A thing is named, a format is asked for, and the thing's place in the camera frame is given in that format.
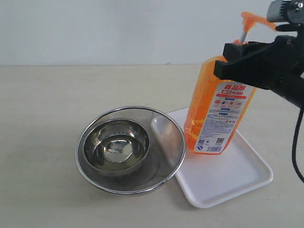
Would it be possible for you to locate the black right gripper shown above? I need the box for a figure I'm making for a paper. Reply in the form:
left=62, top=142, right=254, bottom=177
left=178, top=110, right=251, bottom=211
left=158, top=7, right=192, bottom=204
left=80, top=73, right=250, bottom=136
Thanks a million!
left=214, top=35, right=304, bottom=107

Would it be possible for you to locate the steel mesh colander basket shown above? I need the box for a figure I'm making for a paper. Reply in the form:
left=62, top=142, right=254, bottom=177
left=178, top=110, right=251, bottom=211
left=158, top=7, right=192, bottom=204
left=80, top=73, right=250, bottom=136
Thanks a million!
left=75, top=105, right=186, bottom=196

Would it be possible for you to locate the white rectangular plastic tray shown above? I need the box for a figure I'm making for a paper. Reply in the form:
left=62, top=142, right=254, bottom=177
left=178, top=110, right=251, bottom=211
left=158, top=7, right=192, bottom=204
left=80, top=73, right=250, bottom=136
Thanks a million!
left=151, top=106, right=274, bottom=209

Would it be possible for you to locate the small stainless steel bowl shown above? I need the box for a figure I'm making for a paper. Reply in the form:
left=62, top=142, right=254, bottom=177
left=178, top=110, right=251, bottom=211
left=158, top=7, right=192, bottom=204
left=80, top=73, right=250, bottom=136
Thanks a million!
left=82, top=118, right=151, bottom=177

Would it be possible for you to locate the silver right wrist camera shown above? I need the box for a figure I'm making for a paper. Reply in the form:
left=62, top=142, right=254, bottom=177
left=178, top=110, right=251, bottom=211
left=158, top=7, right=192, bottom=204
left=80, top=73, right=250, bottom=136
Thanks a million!
left=266, top=0, right=304, bottom=24

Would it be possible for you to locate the orange pump soap bottle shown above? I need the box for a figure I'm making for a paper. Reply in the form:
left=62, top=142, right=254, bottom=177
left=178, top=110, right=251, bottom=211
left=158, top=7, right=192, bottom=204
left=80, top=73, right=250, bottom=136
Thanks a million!
left=184, top=11, right=277, bottom=156

